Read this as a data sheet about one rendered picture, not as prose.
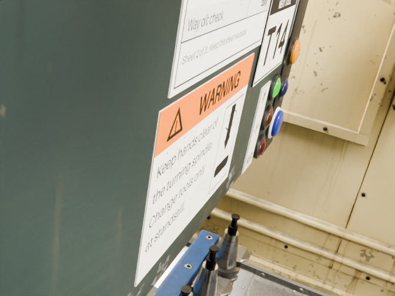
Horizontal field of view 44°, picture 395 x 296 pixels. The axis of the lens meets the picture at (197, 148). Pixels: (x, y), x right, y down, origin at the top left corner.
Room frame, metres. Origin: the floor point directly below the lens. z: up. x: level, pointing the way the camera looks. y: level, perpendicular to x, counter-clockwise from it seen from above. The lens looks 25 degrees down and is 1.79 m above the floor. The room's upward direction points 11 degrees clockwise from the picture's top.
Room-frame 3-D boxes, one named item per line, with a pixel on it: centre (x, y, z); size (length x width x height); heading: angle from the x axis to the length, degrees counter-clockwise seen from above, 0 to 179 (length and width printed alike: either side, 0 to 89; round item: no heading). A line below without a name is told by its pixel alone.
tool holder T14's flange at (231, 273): (0.74, -0.09, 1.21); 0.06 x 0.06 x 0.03
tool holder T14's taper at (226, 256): (0.74, -0.09, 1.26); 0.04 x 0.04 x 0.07
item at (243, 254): (0.79, -0.11, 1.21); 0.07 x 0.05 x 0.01; 72
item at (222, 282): (0.68, -0.07, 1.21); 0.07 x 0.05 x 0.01; 72
